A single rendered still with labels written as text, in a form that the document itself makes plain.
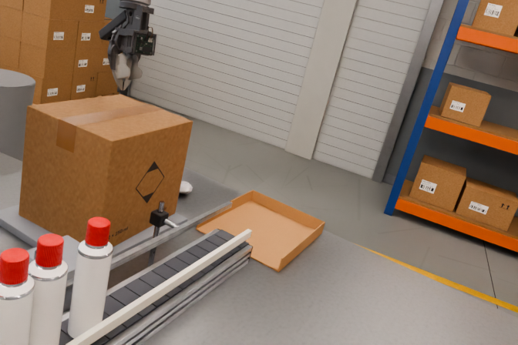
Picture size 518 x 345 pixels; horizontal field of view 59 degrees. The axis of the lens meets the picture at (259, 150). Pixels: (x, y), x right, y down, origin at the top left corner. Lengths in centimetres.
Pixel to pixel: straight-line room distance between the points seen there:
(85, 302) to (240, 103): 442
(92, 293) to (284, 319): 44
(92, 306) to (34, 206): 44
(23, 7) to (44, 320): 388
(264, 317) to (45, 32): 361
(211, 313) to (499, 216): 338
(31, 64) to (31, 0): 52
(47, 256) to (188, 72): 474
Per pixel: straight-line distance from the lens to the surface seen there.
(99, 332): 82
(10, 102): 318
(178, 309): 97
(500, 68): 471
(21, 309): 68
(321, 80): 472
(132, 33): 116
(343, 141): 481
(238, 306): 104
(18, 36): 453
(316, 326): 106
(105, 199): 102
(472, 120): 397
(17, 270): 66
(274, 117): 497
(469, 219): 414
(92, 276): 76
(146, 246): 93
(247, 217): 140
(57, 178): 110
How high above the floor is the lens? 145
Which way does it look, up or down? 18 degrees down
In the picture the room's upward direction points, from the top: 14 degrees clockwise
